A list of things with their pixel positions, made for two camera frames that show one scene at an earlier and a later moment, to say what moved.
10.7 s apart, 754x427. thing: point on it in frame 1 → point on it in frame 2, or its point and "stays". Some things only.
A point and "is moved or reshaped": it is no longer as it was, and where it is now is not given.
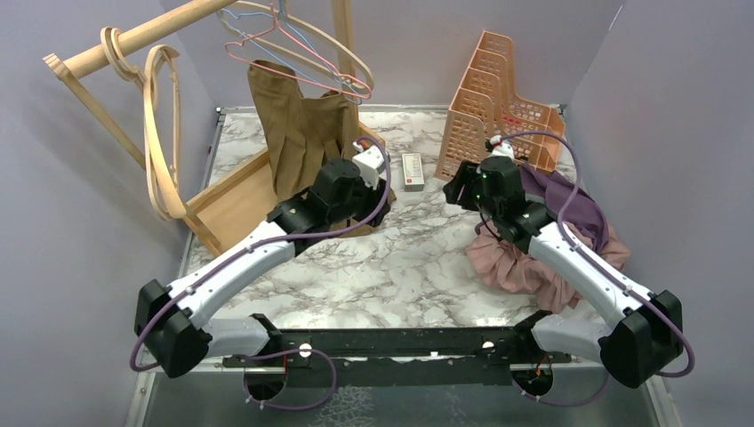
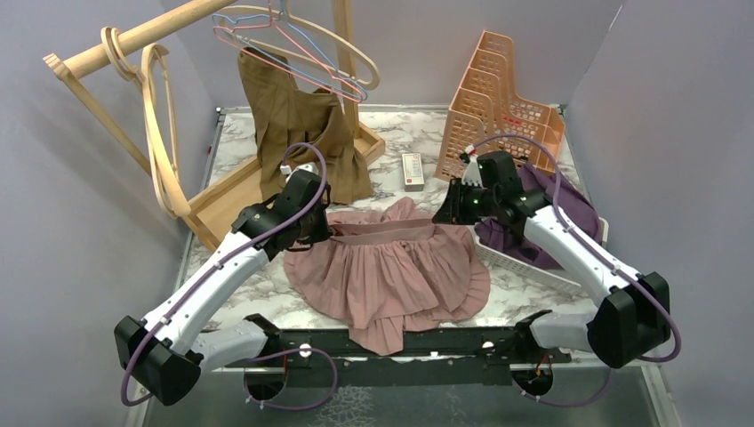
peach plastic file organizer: x=485 y=108 stays
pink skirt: x=509 y=268 → x=383 y=273
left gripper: x=374 y=197 → x=323 y=231
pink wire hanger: x=334 y=69 → x=217 y=27
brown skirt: x=303 y=130 is moved or reshaped
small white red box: x=413 y=173 stays
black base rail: x=400 y=357 stays
